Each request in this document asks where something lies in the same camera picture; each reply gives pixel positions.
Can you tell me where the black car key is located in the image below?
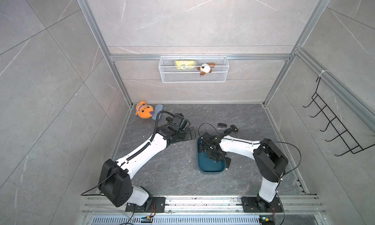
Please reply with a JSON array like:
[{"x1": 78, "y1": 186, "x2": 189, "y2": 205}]
[
  {"x1": 198, "y1": 143, "x2": 205, "y2": 153},
  {"x1": 225, "y1": 157, "x2": 231, "y2": 170},
  {"x1": 217, "y1": 123, "x2": 227, "y2": 129},
  {"x1": 231, "y1": 125, "x2": 239, "y2": 133}
]

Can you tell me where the teal storage tray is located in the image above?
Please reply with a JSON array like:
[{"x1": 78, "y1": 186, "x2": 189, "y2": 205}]
[{"x1": 197, "y1": 138, "x2": 226, "y2": 174}]

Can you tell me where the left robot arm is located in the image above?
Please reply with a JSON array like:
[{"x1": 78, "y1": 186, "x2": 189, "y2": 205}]
[{"x1": 98, "y1": 110, "x2": 191, "y2": 211}]

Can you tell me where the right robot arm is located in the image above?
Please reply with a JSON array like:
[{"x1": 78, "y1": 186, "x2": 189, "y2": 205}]
[{"x1": 198, "y1": 132, "x2": 289, "y2": 207}]

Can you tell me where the blue glasses case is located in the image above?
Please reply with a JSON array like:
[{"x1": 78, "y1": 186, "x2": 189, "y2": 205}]
[{"x1": 152, "y1": 104, "x2": 164, "y2": 121}]

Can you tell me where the orange plush toy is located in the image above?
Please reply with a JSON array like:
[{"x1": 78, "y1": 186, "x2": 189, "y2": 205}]
[{"x1": 135, "y1": 101, "x2": 155, "y2": 119}]

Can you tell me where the brown white plush dog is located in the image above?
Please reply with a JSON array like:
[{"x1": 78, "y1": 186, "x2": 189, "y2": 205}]
[{"x1": 197, "y1": 63, "x2": 216, "y2": 76}]

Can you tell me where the white wire basket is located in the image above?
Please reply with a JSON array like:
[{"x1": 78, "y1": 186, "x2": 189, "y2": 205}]
[{"x1": 158, "y1": 56, "x2": 229, "y2": 83}]

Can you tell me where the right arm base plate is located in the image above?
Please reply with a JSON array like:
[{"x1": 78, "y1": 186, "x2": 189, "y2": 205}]
[{"x1": 241, "y1": 196, "x2": 284, "y2": 213}]

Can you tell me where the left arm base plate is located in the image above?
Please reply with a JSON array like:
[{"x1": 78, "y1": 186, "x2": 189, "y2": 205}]
[{"x1": 126, "y1": 197, "x2": 166, "y2": 213}]

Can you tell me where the aluminium mounting rail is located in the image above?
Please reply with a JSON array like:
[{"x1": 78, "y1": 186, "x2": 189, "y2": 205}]
[{"x1": 80, "y1": 195, "x2": 326, "y2": 215}]

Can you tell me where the black wall hook rack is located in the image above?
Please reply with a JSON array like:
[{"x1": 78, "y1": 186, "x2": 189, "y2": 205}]
[{"x1": 303, "y1": 77, "x2": 375, "y2": 157}]

